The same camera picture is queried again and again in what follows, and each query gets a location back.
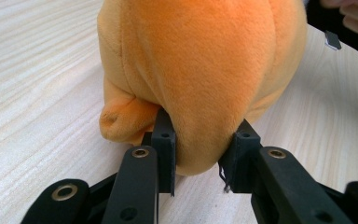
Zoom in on grey tape strip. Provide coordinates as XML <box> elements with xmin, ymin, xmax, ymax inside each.
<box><xmin>324</xmin><ymin>30</ymin><xmax>343</xmax><ymax>51</ymax></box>

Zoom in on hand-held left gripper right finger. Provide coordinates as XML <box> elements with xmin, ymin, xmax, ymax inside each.
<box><xmin>218</xmin><ymin>119</ymin><xmax>352</xmax><ymax>224</ymax></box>

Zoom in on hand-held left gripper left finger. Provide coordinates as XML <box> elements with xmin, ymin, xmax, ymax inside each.
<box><xmin>101</xmin><ymin>106</ymin><xmax>176</xmax><ymax>224</ymax></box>

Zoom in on orange plush toy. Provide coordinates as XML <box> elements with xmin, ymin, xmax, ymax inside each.
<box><xmin>96</xmin><ymin>0</ymin><xmax>308</xmax><ymax>177</ymax></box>

